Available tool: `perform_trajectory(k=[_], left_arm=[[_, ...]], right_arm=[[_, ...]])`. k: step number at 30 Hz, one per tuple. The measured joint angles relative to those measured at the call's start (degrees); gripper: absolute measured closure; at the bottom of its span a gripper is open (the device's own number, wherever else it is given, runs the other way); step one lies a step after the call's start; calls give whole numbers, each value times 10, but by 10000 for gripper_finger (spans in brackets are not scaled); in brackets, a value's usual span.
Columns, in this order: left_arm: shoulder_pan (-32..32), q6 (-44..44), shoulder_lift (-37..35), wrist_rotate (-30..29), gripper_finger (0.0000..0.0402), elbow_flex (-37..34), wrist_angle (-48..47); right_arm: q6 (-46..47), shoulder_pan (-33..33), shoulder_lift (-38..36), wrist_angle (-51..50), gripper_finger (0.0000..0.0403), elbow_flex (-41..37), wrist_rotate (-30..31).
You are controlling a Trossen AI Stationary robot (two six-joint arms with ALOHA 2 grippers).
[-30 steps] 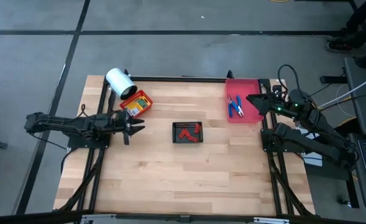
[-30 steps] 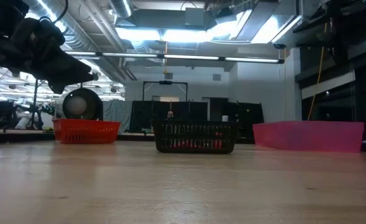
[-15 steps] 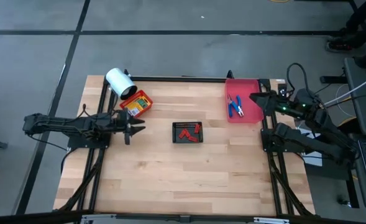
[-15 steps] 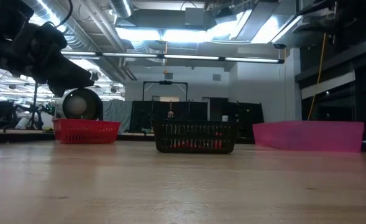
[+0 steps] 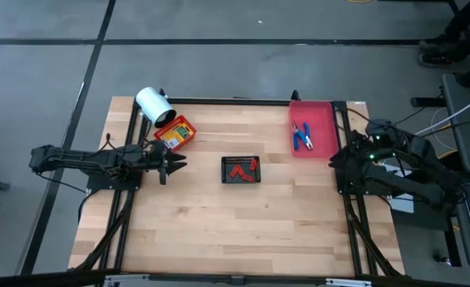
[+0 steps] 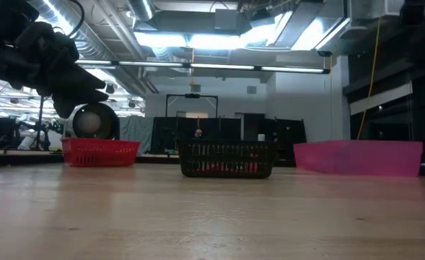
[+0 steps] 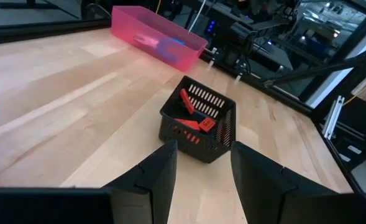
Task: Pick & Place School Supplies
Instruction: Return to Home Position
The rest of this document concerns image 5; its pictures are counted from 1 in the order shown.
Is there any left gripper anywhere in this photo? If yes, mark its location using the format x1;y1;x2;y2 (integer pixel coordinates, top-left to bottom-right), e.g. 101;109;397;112
148;140;189;187

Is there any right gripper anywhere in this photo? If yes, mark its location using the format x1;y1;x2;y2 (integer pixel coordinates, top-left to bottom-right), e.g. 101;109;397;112
329;135;366;172

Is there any yellow green crayon box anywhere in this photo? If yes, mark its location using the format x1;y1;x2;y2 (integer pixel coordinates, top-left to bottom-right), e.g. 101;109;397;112
159;123;192;149

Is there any pink red plastic tray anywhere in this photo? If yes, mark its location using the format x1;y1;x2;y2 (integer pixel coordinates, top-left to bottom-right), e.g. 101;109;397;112
288;100;341;159

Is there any red plastic basket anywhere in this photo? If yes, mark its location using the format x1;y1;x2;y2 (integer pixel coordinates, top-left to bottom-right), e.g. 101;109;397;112
153;115;198;152

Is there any black plastic basket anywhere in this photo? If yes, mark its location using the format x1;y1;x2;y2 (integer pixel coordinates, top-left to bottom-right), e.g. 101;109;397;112
220;155;262;186

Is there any white paper sheet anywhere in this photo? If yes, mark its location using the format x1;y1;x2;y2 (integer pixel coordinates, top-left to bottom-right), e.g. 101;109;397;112
388;195;415;214

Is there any black desk foot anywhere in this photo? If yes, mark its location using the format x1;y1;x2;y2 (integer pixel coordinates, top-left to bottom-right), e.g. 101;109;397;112
409;96;448;108

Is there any grey desk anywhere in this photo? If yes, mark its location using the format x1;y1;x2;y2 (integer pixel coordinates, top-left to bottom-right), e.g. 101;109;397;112
440;73;470;176
446;170;470;272

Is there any person's shoe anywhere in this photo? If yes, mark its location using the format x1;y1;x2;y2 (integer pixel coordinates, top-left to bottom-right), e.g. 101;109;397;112
417;34;459;51
417;51;455;68

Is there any black aluminium table frame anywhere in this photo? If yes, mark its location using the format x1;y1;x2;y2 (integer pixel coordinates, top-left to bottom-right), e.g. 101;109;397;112
73;89;405;278

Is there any silver rig bracket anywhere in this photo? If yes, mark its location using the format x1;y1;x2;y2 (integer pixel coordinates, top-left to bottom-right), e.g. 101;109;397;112
103;273;151;287
325;277;373;287

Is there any white cable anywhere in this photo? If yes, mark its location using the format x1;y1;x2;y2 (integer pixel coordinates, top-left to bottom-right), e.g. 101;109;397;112
413;91;470;140

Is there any black camera rig bar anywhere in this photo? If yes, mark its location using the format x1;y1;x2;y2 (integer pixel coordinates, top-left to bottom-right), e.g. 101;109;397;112
0;269;470;287

